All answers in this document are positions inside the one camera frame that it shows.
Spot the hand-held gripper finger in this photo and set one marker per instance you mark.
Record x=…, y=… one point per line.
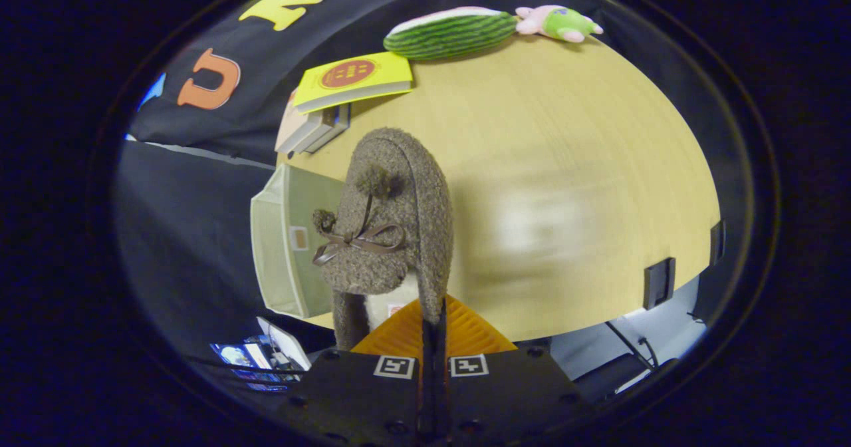
x=441, y=394
x=427, y=394

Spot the brown fuzzy slipper shoe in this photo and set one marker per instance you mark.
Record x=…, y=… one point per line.
x=412, y=187

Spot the pale green fabric storage box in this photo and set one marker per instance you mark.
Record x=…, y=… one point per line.
x=279, y=247

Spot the blue printed carton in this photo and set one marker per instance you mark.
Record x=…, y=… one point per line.
x=236, y=357

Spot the black table clamp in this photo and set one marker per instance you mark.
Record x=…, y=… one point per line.
x=658, y=284
x=717, y=242

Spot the dark cover book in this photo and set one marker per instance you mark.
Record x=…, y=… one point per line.
x=336, y=124

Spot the beige book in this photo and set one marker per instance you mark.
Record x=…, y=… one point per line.
x=292, y=131

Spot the yellow book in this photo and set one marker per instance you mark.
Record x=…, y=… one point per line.
x=352, y=78

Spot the watermelon slice plush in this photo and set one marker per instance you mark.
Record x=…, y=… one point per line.
x=452, y=33

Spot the pink and green plush toy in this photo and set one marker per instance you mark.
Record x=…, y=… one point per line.
x=562, y=24

